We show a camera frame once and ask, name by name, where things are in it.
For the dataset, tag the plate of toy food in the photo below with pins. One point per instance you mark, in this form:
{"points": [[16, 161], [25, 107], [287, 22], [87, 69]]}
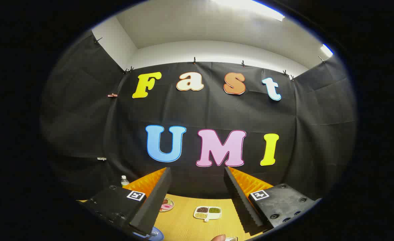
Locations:
{"points": [[167, 205]]}

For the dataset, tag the blue plate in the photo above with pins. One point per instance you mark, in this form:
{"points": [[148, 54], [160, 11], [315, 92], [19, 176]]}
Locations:
{"points": [[159, 236]]}

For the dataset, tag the white divided bean dish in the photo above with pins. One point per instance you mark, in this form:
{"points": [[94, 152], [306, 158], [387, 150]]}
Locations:
{"points": [[207, 213]]}

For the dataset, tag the green drink bottle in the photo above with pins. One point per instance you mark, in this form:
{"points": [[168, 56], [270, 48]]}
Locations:
{"points": [[124, 181]]}

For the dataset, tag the row of black clamps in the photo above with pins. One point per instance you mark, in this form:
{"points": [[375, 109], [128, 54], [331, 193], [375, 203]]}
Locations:
{"points": [[194, 60]]}

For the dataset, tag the small ceiling light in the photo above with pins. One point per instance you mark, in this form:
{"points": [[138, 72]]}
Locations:
{"points": [[326, 50]]}

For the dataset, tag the perforated metal tray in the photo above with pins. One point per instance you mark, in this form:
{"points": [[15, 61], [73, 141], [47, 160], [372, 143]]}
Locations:
{"points": [[231, 239]]}

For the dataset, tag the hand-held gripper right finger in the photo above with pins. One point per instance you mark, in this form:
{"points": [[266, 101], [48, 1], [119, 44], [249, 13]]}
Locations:
{"points": [[240, 201]]}

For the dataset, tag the red clip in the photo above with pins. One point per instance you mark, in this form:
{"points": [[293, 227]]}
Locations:
{"points": [[112, 95]]}

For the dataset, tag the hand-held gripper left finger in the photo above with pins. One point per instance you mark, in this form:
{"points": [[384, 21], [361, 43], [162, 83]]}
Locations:
{"points": [[157, 204]]}

